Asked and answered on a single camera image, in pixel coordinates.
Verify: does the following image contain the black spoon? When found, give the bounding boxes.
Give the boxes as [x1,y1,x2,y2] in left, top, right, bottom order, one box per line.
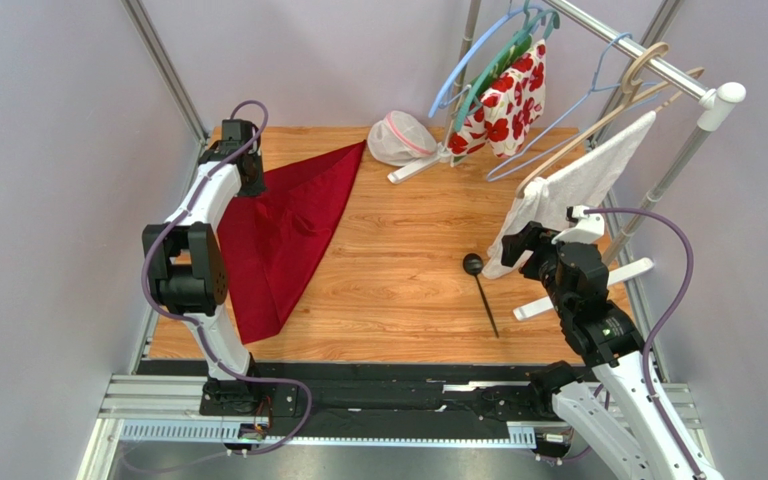
[462,253,500,339]

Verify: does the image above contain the dark red cloth napkin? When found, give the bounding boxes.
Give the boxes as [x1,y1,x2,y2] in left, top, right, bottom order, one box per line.
[218,142,366,344]

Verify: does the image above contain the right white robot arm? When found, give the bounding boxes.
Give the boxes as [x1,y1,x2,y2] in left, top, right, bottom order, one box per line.
[501,221,722,479]

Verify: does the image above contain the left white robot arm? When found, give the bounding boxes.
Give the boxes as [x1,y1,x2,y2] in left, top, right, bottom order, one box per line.
[140,119,265,381]

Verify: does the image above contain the white towel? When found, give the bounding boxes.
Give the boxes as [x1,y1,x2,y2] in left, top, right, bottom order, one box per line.
[482,111,657,279]

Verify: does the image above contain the red floral cloth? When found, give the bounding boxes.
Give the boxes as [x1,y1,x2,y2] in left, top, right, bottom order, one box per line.
[448,39,547,166]

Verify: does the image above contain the light blue hanger right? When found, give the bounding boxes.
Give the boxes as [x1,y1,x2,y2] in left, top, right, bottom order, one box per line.
[486,32,633,182]

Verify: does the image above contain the light blue hanger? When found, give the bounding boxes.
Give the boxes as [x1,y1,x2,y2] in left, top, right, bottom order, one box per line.
[427,1,560,130]
[486,32,633,182]

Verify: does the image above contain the white mesh laundry bag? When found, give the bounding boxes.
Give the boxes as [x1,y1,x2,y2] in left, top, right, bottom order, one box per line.
[366,110,438,167]

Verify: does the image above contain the light blue hanger left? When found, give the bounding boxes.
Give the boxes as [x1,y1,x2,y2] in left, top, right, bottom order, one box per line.
[427,1,560,130]

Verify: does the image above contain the wooden hanger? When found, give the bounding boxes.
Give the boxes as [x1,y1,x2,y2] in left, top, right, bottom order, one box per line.
[515,41,670,199]

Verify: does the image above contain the teal hanger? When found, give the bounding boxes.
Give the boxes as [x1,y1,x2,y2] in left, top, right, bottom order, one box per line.
[452,1,561,132]

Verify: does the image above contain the white metal clothes rack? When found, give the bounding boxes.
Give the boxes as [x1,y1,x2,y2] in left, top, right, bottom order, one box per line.
[368,1,746,284]

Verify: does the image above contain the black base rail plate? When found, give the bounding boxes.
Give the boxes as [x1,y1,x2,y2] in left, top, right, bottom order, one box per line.
[136,360,560,440]

